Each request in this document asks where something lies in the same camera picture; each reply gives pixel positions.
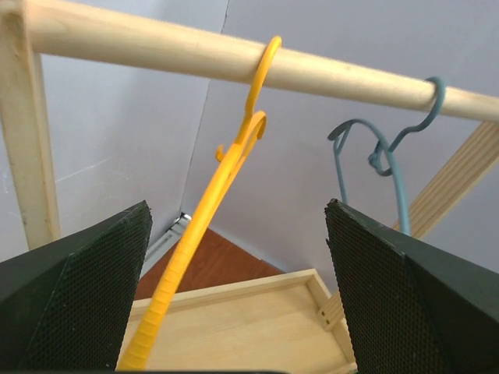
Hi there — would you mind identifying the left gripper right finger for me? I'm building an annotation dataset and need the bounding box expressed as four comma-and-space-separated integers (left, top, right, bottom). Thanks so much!
324, 199, 498, 372

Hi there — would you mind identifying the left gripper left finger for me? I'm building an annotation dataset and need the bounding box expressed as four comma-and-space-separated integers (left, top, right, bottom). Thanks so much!
1, 201, 151, 371

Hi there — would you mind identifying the yellow plastic hanger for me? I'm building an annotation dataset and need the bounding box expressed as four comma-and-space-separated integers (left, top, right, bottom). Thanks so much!
117, 36, 282, 371

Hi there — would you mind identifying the blue plastic hanger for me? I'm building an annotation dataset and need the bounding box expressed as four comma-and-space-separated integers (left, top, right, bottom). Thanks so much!
327, 76, 447, 235

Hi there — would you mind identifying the wooden clothes rack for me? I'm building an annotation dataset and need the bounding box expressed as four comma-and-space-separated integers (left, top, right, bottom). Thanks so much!
1, 1, 498, 373

